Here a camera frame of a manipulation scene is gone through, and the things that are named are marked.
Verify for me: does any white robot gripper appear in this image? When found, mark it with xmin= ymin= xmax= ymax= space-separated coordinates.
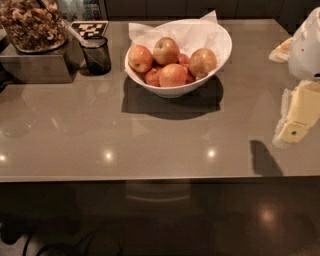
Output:
xmin=269 ymin=7 xmax=320 ymax=147

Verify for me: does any white ceramic bowl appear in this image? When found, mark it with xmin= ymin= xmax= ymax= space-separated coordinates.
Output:
xmin=125 ymin=18 xmax=232 ymax=98

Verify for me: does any white paper bowl liner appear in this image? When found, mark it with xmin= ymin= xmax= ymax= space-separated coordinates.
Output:
xmin=129 ymin=11 xmax=232 ymax=61

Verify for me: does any hidden middle red apple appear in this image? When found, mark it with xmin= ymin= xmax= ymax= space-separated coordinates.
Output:
xmin=178 ymin=53 xmax=196 ymax=84

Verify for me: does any front middle apple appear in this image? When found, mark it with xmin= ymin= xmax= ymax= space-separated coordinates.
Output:
xmin=159 ymin=64 xmax=186 ymax=87

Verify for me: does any top middle apple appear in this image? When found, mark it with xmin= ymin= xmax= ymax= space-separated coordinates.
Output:
xmin=153 ymin=37 xmax=180 ymax=66

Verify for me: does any small lower left apple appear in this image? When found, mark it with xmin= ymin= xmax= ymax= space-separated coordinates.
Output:
xmin=145 ymin=66 xmax=162 ymax=87

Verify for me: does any black mesh cup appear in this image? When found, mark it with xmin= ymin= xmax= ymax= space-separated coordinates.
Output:
xmin=80 ymin=36 xmax=111 ymax=75

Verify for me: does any black white fiducial marker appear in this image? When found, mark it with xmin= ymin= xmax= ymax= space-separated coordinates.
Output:
xmin=71 ymin=21 xmax=108 ymax=38

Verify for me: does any grey metal box stand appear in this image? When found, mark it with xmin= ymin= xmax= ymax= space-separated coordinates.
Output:
xmin=0 ymin=39 xmax=84 ymax=84

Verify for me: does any glass jar of nuts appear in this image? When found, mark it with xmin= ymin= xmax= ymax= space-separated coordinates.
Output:
xmin=0 ymin=0 xmax=67 ymax=53

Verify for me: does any white spoon handle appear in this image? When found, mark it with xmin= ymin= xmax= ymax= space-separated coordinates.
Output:
xmin=61 ymin=19 xmax=87 ymax=46

